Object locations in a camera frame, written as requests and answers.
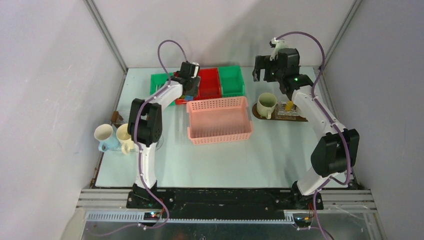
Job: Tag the green bin far right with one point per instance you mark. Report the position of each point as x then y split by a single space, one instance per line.
231 81

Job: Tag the red bin with holder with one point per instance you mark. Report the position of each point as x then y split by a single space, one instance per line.
209 85

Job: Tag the red bin with toothpaste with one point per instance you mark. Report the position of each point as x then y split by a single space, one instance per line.
190 85

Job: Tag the cream mug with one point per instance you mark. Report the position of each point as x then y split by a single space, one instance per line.
125 139

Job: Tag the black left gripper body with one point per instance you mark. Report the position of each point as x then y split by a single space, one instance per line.
194 81

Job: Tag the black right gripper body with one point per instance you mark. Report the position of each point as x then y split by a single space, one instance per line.
272 73

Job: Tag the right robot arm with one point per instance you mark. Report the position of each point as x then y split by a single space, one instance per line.
335 153

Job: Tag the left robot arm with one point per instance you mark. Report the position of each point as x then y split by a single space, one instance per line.
145 124

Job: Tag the clear textured toothbrush holder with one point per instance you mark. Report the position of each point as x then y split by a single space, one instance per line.
286 111

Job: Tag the green bin with toothbrushes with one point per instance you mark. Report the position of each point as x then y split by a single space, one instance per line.
157 81

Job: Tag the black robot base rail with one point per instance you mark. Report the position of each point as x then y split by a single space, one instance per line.
233 204

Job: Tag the clear textured oval tray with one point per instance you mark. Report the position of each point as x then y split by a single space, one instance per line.
159 143

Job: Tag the brown wooden toothbrush holder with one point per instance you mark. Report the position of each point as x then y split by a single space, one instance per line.
120 117

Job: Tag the pink perforated basket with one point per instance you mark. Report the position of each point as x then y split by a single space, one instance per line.
219 120

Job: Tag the light green mug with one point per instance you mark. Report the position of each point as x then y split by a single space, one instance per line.
266 104

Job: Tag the brown wooden oval tray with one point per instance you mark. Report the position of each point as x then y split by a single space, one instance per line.
255 113

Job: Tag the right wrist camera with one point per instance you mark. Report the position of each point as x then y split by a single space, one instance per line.
277 44

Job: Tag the white mug blue handle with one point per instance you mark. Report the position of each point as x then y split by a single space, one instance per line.
107 138

